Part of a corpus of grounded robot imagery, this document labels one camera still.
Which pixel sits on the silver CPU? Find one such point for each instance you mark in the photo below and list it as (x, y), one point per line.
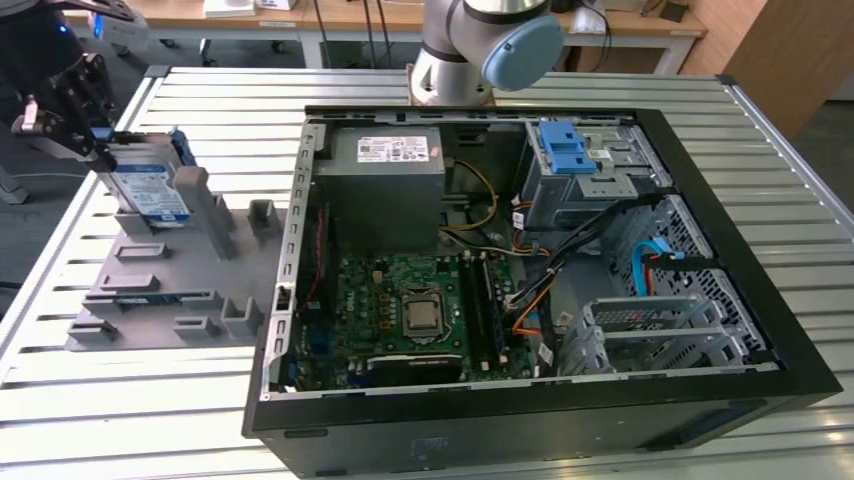
(422, 316)

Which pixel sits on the metal disk bay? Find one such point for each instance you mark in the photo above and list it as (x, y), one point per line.
(668, 334)

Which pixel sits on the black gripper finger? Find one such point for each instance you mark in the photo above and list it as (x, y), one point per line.
(83, 95)
(56, 140)

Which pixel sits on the grey parts rack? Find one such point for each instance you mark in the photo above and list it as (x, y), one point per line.
(174, 280)

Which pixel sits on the green motherboard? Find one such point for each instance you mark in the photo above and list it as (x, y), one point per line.
(370, 295)

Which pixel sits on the grey floor stand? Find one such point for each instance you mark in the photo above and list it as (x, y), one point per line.
(14, 192)

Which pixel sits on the black PC case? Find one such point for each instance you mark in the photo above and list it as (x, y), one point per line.
(467, 415)

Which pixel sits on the grey optical drive cage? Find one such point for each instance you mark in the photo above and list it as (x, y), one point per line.
(601, 187)

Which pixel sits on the wooden cabinet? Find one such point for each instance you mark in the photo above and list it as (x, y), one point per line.
(788, 60)

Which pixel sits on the grey power supply unit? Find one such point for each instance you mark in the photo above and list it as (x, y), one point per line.
(381, 210)

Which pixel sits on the small white box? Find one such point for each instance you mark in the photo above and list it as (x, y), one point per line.
(275, 4)

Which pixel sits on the blue drive latch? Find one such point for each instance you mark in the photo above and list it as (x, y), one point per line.
(563, 150)

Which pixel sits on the hard disk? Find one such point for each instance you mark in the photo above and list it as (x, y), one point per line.
(143, 192)

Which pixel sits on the small brown box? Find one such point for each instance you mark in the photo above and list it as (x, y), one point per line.
(668, 10)

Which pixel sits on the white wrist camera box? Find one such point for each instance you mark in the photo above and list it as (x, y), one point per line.
(130, 35)

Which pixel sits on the wooden desk white frame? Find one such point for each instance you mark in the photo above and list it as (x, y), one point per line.
(221, 22)
(654, 27)

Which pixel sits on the black graphics card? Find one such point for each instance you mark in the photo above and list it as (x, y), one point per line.
(414, 369)

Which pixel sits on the CPU socket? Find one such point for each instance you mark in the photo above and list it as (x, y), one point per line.
(423, 294)

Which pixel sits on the RAM stick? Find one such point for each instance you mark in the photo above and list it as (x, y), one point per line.
(147, 301)

